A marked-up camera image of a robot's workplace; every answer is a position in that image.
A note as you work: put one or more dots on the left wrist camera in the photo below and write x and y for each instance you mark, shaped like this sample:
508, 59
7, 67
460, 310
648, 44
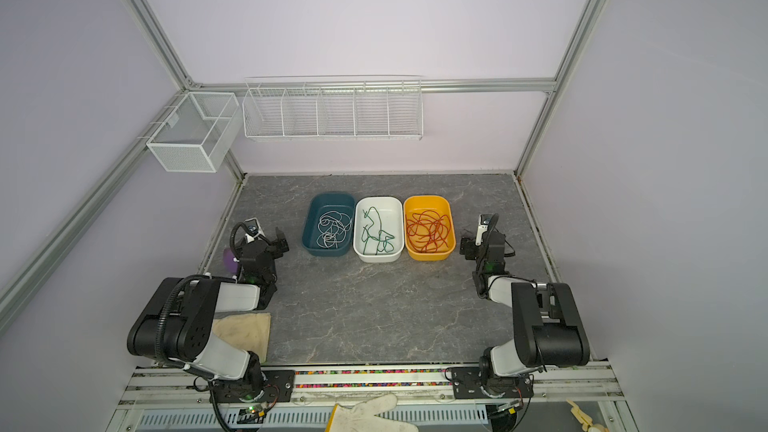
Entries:
254, 228

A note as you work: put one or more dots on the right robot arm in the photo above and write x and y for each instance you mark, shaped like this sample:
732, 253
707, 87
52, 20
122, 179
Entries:
546, 323

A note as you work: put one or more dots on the purple pink scoop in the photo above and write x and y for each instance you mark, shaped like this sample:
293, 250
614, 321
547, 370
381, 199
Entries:
230, 262

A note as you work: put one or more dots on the teal plastic bin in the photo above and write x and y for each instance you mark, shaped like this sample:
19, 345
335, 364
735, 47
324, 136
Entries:
328, 229

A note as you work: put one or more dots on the yellow plastic bin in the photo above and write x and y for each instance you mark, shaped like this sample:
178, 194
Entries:
429, 229

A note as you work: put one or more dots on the white plastic bin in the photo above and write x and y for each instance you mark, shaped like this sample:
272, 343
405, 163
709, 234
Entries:
379, 235

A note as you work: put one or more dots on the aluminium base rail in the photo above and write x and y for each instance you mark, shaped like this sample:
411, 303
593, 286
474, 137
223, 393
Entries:
413, 384

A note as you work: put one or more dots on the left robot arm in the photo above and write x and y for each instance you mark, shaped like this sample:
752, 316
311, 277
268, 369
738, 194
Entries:
175, 328

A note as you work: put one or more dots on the white wire wall basket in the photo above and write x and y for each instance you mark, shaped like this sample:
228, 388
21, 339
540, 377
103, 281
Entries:
333, 107

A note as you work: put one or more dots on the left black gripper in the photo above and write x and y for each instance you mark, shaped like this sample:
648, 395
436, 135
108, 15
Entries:
279, 246

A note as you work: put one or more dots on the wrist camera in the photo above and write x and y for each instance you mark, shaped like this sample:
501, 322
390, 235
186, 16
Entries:
484, 222
254, 228

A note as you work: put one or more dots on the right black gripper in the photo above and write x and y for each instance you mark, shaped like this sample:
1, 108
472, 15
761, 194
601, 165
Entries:
469, 248

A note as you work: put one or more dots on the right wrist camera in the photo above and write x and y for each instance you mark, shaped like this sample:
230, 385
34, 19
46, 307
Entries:
484, 222

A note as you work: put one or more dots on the white glove yellow cuff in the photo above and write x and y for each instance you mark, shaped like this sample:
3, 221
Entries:
366, 417

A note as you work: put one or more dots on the white mesh box basket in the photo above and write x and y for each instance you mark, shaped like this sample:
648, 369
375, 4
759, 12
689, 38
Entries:
198, 132

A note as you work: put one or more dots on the beige work glove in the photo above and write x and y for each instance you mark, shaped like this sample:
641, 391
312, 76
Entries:
247, 331

